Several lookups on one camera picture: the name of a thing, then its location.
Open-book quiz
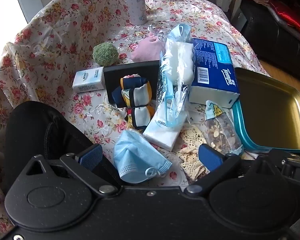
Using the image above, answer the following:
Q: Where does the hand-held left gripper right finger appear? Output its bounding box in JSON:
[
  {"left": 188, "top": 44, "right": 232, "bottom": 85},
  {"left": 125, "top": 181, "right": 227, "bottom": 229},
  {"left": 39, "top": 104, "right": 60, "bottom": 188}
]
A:
[{"left": 185, "top": 144, "right": 280, "bottom": 195}]

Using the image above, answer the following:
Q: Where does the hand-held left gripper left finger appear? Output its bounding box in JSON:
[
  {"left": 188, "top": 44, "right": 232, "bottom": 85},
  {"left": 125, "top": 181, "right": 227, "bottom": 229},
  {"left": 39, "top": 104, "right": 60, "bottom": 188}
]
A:
[{"left": 25, "top": 144, "right": 117, "bottom": 195}]

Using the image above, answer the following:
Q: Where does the beige lace doily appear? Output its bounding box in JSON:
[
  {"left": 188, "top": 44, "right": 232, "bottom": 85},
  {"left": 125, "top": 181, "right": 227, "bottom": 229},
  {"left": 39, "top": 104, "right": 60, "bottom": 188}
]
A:
[{"left": 179, "top": 127, "right": 208, "bottom": 180}]

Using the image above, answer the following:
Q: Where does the clear bag of mixed nuts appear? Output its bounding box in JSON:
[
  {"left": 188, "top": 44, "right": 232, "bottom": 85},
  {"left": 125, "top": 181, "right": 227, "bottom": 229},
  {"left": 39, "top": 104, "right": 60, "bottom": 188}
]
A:
[{"left": 205, "top": 100, "right": 244, "bottom": 155}]

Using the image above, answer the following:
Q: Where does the teal tin with gold inside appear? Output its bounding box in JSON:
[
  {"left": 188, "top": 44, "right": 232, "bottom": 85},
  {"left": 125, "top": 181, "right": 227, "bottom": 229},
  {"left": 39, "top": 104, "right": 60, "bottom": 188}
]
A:
[{"left": 231, "top": 67, "right": 300, "bottom": 154}]

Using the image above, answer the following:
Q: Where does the small white tissue pack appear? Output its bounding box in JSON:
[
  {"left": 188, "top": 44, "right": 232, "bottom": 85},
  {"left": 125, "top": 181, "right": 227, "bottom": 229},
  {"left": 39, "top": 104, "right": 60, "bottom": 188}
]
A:
[{"left": 72, "top": 66, "right": 106, "bottom": 93}]

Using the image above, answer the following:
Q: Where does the navy yellow white scarf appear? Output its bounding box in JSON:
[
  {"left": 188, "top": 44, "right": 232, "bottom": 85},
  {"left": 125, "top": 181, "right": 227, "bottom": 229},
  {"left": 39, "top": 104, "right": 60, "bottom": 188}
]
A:
[{"left": 111, "top": 74, "right": 157, "bottom": 130}]

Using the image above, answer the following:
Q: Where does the clear bag of cotton pads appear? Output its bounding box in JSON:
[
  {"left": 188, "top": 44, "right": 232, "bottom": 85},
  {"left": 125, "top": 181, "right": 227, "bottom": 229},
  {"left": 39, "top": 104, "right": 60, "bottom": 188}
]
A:
[{"left": 156, "top": 36, "right": 197, "bottom": 130}]

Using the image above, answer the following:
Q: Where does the green fuzzy ball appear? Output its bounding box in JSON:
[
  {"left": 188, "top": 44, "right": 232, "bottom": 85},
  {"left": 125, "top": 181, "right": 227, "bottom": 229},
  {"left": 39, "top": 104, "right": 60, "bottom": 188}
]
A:
[{"left": 92, "top": 42, "right": 120, "bottom": 65}]

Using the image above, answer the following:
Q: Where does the pink fabric pouch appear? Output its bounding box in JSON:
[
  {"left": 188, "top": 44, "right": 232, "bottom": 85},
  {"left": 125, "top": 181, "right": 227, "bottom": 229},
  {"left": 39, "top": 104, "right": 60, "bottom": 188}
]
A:
[{"left": 130, "top": 31, "right": 165, "bottom": 63}]

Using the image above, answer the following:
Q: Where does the person's leg in black trousers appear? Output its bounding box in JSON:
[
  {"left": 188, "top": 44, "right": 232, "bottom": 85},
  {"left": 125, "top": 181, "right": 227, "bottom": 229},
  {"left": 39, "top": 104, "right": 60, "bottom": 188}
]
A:
[{"left": 4, "top": 101, "right": 120, "bottom": 195}]

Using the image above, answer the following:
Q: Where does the large blue tissue pack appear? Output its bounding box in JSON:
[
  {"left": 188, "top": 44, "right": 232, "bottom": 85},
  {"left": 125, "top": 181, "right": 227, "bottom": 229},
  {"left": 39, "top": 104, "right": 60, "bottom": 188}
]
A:
[{"left": 189, "top": 37, "right": 240, "bottom": 109}]

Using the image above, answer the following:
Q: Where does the black rectangular box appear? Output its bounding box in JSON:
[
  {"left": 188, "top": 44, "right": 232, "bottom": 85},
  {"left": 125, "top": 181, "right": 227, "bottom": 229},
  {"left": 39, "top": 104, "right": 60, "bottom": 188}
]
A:
[{"left": 103, "top": 60, "right": 163, "bottom": 105}]

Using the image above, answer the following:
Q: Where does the floral tablecloth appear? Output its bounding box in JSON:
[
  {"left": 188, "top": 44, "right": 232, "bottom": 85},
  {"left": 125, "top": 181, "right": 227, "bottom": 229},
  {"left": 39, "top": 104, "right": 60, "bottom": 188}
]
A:
[{"left": 0, "top": 0, "right": 270, "bottom": 233}]

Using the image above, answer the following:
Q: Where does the black leather sofa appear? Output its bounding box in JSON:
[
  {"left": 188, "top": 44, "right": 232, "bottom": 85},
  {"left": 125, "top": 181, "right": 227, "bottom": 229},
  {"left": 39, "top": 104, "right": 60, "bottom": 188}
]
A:
[{"left": 240, "top": 0, "right": 300, "bottom": 67}]

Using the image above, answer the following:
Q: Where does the red cushion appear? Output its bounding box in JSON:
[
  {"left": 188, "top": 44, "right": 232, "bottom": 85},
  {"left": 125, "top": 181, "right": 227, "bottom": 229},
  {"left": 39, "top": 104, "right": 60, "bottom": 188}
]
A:
[{"left": 269, "top": 0, "right": 300, "bottom": 38}]

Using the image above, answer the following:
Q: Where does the purple and white water bottle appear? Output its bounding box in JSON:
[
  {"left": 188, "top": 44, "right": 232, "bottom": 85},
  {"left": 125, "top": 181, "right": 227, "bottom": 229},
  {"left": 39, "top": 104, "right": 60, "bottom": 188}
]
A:
[{"left": 123, "top": 0, "right": 148, "bottom": 25}]

